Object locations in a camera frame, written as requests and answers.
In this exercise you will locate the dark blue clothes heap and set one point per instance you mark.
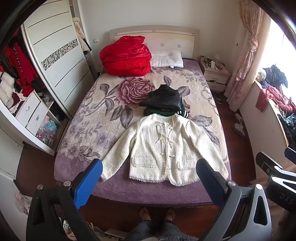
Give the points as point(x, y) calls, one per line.
point(288, 126)

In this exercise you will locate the person's right foot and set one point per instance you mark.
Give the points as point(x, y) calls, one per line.
point(169, 215)

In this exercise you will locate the folded dark clothes stack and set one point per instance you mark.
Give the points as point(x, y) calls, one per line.
point(161, 97)

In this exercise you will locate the heap of small toiletries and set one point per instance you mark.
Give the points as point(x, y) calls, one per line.
point(211, 63)

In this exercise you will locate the purple floral blanket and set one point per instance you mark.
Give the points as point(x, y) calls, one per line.
point(97, 111)

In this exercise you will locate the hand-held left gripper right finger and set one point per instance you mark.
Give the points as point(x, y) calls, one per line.
point(210, 183)

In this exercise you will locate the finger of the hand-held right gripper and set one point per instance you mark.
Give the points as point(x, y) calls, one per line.
point(291, 153)
point(268, 163)

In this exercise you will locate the cream hanging robe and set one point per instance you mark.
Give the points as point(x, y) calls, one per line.
point(81, 32)

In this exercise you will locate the pink floor cloth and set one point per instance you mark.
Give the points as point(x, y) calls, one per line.
point(23, 202)

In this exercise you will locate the white pillow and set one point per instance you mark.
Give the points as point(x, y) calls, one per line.
point(166, 59)

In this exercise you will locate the white wardrobe drawer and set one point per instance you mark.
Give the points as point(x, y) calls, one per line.
point(37, 118)
point(27, 107)

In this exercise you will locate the red and white packet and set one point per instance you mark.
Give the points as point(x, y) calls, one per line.
point(69, 230)

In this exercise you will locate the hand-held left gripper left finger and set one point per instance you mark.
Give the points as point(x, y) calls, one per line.
point(89, 180)

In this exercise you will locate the green striped garment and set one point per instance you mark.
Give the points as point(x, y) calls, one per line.
point(183, 111)

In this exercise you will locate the red knitted garment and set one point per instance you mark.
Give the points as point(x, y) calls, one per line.
point(272, 96)

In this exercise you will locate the white tweed jacket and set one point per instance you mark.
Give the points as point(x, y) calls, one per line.
point(152, 143)

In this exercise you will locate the person's left foot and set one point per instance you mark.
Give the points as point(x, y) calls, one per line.
point(145, 215)

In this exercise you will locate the person's foot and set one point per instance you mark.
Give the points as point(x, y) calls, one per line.
point(169, 215)
point(145, 215)

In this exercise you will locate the white nightstand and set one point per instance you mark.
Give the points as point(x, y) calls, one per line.
point(216, 77)

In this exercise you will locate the brown cardboard piece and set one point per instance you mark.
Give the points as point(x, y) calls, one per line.
point(116, 234)

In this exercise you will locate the beige bed headboard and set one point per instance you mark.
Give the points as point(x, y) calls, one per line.
point(161, 38)

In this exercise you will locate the pile of pastel clothes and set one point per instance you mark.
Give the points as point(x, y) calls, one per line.
point(47, 129)

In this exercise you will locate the white slipper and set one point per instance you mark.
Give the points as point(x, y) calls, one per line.
point(240, 129)
point(238, 117)

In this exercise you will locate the white wardrobe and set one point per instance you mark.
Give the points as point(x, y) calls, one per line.
point(57, 34)

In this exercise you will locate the red hanging coat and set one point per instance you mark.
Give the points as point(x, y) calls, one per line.
point(22, 62)

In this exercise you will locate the white fluffy garment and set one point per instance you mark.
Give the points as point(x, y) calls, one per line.
point(6, 89)

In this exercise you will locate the red quilt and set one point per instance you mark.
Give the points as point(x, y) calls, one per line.
point(126, 58)

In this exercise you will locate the dark shoes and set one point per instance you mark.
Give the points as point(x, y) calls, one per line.
point(217, 99)

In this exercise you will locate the pink curtain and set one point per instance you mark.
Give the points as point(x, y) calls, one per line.
point(248, 58)

